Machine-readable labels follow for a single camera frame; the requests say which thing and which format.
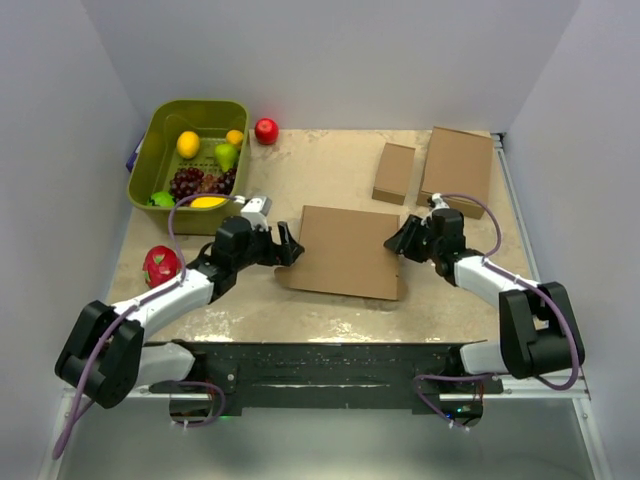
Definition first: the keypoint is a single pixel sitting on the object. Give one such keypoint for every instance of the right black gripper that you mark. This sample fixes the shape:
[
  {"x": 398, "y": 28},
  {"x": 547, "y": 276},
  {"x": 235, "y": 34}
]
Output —
[{"x": 402, "y": 243}]

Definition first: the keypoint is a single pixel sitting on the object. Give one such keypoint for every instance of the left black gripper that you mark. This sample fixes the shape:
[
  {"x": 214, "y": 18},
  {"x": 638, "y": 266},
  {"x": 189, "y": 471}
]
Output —
[{"x": 284, "y": 254}]

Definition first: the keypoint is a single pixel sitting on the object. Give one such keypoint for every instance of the cardboard paper box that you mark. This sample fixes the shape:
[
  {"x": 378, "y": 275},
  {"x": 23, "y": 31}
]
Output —
[{"x": 345, "y": 255}]

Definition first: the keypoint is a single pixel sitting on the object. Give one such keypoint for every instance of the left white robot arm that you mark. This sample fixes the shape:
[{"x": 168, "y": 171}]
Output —
[{"x": 106, "y": 355}]

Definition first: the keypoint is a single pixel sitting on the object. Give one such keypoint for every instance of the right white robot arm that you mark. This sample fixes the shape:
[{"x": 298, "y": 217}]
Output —
[{"x": 538, "y": 333}]

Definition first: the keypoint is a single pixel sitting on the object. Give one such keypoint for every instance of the small folded cardboard box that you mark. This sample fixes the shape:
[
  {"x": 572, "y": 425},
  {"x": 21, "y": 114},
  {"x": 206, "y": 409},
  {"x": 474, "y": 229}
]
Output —
[{"x": 391, "y": 183}]

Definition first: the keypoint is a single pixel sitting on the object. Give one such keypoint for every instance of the large folded cardboard box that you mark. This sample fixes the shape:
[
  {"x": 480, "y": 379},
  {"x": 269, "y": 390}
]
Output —
[{"x": 456, "y": 162}]

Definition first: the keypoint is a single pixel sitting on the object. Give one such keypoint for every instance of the yellow mango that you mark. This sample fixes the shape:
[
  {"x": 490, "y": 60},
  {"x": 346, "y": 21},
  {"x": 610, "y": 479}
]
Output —
[{"x": 205, "y": 202}]

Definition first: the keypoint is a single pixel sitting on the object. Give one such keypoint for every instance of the green pear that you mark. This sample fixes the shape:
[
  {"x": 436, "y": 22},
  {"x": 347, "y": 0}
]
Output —
[{"x": 226, "y": 156}]

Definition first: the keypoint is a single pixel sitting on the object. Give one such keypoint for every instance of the red apple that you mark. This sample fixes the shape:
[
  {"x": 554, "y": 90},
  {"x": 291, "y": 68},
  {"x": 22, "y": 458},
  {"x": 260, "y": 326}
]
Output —
[{"x": 266, "y": 131}]

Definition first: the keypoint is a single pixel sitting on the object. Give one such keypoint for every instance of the dark grapes in basket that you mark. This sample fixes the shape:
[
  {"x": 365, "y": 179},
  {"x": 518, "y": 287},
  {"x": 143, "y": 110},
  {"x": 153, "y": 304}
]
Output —
[{"x": 188, "y": 181}]

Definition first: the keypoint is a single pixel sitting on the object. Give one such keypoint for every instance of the small orange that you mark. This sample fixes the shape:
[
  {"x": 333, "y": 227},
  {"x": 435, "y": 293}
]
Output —
[{"x": 235, "y": 138}]

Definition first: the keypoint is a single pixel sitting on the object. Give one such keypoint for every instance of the red dragon fruit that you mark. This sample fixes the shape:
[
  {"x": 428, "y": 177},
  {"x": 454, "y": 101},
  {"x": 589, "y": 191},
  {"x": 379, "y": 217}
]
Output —
[{"x": 160, "y": 265}]

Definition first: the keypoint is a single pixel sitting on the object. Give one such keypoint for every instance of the green plastic basket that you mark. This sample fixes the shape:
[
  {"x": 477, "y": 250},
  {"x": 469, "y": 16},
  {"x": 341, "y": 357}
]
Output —
[{"x": 158, "y": 160}]

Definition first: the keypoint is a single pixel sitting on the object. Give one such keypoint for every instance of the green lime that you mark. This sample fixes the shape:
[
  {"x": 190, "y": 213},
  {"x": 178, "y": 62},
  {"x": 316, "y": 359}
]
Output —
[{"x": 161, "y": 199}]

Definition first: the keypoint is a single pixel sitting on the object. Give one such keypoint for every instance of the yellow lemon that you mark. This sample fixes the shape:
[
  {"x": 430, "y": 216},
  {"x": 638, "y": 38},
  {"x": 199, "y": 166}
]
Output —
[{"x": 188, "y": 145}]

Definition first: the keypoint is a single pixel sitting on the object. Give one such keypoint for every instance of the purple white booklet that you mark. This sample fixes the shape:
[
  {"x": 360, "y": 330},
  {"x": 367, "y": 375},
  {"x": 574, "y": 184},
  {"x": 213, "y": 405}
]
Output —
[{"x": 133, "y": 156}]

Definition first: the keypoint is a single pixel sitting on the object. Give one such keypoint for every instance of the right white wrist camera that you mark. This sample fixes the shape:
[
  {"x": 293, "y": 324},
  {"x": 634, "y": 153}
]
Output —
[{"x": 436, "y": 202}]

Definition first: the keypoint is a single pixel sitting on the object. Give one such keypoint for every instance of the right aluminium rail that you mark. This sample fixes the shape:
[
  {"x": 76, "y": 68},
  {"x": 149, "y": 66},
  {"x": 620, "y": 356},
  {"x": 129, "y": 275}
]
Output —
[{"x": 579, "y": 393}]

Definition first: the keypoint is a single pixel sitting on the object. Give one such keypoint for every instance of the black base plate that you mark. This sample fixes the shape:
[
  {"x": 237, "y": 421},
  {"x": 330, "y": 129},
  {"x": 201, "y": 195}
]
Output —
[{"x": 418, "y": 377}]

